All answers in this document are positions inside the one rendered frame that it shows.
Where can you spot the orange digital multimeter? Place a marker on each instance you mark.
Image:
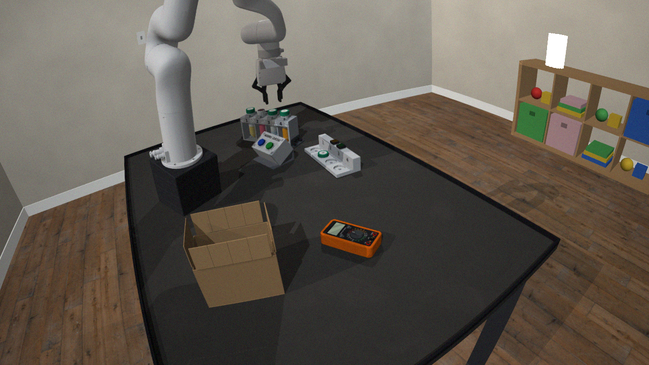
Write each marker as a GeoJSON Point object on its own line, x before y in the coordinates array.
{"type": "Point", "coordinates": [351, 238]}

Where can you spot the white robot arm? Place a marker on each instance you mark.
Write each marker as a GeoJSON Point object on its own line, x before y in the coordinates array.
{"type": "Point", "coordinates": [173, 22]}

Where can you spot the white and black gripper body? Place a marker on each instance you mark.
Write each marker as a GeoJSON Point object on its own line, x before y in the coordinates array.
{"type": "Point", "coordinates": [270, 76]}

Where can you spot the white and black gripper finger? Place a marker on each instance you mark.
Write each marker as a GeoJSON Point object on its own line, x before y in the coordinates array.
{"type": "Point", "coordinates": [262, 90]}
{"type": "Point", "coordinates": [281, 87]}

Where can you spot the brown cardboard box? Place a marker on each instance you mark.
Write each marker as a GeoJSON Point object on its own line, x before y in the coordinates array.
{"type": "Point", "coordinates": [235, 265]}

